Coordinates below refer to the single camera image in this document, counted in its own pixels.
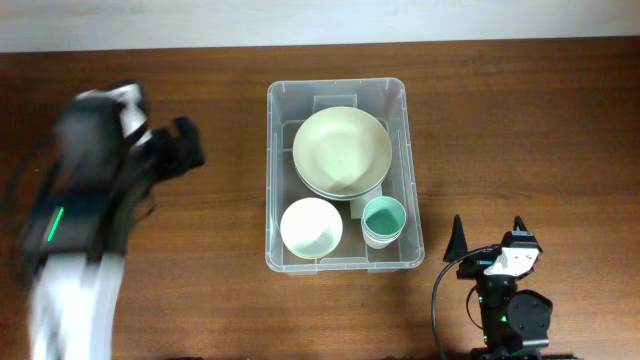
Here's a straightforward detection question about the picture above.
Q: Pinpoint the green cup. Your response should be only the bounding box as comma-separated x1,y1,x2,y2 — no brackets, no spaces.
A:
361,196,407,239

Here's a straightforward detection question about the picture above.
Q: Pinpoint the grey cup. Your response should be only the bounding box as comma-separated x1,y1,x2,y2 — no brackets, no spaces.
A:
362,225,401,242

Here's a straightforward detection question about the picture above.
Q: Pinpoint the white label in bin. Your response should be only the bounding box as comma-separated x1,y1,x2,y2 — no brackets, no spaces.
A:
349,184,383,219

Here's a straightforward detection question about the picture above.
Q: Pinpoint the white bowl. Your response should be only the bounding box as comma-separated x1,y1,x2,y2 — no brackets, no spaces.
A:
279,197,343,244

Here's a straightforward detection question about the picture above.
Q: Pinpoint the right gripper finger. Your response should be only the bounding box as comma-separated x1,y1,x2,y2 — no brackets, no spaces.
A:
443,214,469,263
500,216,543,253

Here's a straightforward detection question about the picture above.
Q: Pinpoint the clear plastic storage bin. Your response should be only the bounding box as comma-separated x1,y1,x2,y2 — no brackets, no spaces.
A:
265,78,425,275

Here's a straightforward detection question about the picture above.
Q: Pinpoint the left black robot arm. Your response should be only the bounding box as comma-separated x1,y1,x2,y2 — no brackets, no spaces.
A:
18,94,206,359

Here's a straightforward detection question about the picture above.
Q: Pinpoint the yellow bowl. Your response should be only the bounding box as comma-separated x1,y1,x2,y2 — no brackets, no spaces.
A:
284,240,339,259

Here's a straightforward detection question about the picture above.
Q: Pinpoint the right black cable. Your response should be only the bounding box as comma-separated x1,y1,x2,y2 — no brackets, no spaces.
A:
430,245,496,360

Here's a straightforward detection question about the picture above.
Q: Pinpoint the cream cup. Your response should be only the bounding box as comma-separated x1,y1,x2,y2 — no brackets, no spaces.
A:
364,238,393,249

